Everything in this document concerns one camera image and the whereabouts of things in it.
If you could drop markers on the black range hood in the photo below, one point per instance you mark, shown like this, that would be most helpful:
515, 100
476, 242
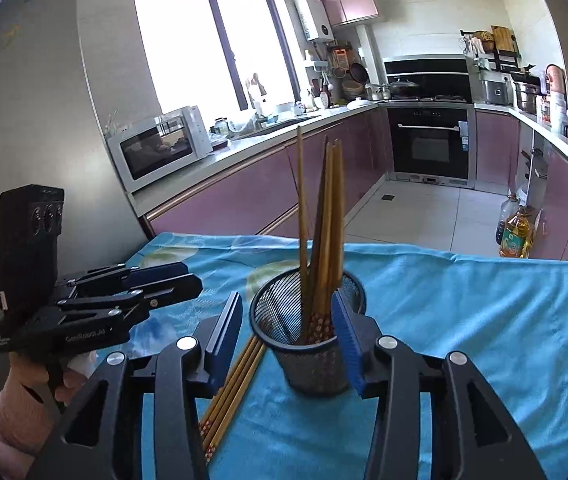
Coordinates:
429, 71

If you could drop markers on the bundle of wooden chopsticks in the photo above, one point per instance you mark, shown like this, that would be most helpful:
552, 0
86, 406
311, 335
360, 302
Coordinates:
324, 240

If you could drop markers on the pink kettle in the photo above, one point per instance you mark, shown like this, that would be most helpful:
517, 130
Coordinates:
556, 80

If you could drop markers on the pink base cabinet run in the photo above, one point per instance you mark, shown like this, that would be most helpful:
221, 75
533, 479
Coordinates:
564, 200
244, 185

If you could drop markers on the stainless steel pot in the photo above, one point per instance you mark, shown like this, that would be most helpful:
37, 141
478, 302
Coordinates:
526, 95

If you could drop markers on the person's left hand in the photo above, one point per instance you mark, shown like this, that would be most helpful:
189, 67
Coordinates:
19, 400

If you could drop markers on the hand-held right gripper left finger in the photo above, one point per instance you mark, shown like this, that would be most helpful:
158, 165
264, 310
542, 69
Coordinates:
224, 345

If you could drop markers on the white microwave oven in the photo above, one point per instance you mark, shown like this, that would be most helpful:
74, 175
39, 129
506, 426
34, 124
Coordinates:
156, 152

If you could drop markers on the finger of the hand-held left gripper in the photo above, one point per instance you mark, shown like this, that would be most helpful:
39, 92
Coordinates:
159, 272
174, 287

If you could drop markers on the hanging frying pan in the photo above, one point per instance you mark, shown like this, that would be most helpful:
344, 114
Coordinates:
359, 72

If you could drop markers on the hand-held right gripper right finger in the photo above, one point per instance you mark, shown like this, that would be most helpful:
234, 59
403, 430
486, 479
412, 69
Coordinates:
349, 345

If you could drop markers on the pink wall cabinet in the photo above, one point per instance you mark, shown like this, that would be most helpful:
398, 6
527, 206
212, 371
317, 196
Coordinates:
349, 0

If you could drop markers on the wooden cutting board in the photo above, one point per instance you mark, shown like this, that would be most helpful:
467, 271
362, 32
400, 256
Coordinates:
503, 39

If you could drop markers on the black wall rack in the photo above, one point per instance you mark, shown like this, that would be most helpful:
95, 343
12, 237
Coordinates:
506, 60

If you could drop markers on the silver rice cooker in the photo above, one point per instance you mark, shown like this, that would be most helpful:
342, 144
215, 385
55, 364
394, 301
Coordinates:
496, 91

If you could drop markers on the kitchen window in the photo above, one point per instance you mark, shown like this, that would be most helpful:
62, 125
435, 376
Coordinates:
179, 50

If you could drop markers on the black knife holder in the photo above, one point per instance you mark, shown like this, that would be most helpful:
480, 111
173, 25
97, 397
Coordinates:
539, 165

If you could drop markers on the black mesh utensil holder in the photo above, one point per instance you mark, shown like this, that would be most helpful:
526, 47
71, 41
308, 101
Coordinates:
309, 370

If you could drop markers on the grey refrigerator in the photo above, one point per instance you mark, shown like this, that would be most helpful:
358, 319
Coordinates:
39, 110

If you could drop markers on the white water heater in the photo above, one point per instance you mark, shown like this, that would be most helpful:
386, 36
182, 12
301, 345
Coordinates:
314, 17

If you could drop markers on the white pot lid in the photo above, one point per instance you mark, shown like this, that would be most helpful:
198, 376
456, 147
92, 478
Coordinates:
359, 104

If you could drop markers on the yellow cooking oil bottle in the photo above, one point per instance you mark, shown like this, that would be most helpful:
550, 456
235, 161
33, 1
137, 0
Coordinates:
514, 237

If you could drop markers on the white canister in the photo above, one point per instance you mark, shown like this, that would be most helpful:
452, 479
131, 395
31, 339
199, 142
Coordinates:
559, 110

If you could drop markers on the built-in black oven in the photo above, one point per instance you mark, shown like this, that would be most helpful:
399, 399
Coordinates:
429, 145

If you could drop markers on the blue floral tablecloth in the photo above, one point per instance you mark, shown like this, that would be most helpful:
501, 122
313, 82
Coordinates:
464, 320

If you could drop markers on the wok with lid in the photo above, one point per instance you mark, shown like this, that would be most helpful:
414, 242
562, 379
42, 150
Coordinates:
401, 87

